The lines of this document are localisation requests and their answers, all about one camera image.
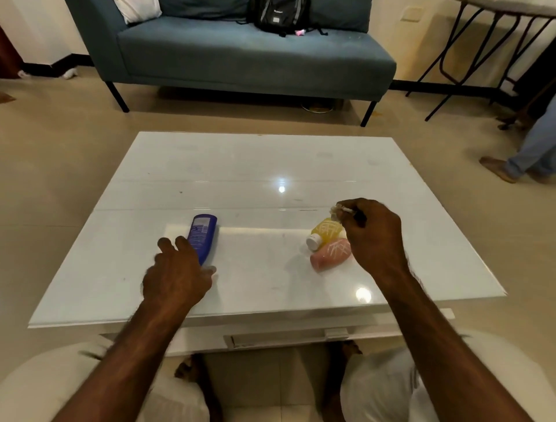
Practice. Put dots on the blue lotion bottle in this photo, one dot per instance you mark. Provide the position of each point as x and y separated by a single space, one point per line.
202 232

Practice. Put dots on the black backpack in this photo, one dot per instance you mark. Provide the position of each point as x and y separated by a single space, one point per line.
278 15

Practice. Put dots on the person's left hand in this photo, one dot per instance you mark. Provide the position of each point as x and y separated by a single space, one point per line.
173 278

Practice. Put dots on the person's right hand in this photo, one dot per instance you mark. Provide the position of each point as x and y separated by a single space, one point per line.
378 239

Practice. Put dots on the person's white shorts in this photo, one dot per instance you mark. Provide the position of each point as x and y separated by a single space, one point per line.
499 361

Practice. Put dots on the person's right forearm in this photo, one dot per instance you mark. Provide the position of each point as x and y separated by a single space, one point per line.
443 352

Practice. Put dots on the white glossy coffee table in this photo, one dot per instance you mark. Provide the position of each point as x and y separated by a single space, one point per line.
260 165

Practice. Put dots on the yellow patterned bottle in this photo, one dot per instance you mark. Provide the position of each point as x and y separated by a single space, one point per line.
325 230

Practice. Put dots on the person's left foot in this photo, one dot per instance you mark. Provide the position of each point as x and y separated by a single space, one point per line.
197 376

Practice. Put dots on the person's left thumb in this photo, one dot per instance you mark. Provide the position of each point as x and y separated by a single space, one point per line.
207 272

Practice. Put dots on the pink patterned bottle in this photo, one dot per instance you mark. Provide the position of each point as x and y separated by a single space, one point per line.
332 255

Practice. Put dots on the blue-grey fabric sofa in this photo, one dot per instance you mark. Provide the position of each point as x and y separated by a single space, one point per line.
243 56

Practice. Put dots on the person's left forearm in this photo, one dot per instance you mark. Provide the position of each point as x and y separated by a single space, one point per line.
130 361

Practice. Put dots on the person's right fingers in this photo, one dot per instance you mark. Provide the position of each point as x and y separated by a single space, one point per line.
354 208

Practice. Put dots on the white pillow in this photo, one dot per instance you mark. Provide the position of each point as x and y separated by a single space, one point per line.
137 9

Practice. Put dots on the person's right foot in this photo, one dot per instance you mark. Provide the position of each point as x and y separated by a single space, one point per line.
336 369

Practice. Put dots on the white object on floor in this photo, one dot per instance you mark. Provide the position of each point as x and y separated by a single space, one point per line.
70 73

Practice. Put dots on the black-legged folding table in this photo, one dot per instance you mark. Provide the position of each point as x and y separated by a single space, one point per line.
478 48

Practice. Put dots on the round plate under sofa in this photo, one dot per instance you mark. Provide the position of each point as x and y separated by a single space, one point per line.
318 107

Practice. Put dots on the person's foot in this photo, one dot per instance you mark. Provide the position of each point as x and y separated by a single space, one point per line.
497 168
336 369
197 376

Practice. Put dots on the small clear bottle cap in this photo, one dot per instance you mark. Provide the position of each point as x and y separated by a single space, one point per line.
338 210

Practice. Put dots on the beige wall socket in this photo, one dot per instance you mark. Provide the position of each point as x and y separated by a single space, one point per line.
411 14

